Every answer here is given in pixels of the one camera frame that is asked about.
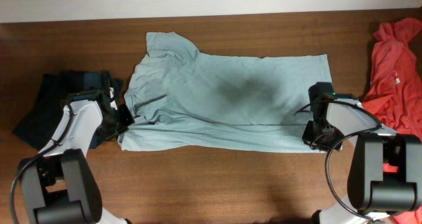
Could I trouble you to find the red t-shirt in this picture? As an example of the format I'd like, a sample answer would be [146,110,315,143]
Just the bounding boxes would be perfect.
[361,18,422,224]

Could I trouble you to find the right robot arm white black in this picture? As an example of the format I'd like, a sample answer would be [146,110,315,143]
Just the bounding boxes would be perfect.
[299,82,421,223]

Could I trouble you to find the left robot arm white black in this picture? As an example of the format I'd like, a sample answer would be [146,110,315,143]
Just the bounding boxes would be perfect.
[11,71,134,224]

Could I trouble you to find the dark navy folded garment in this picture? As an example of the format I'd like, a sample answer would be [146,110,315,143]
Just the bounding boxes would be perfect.
[12,70,125,152]

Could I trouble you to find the light blue t-shirt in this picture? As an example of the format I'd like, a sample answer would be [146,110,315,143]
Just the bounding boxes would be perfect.
[118,32,332,153]

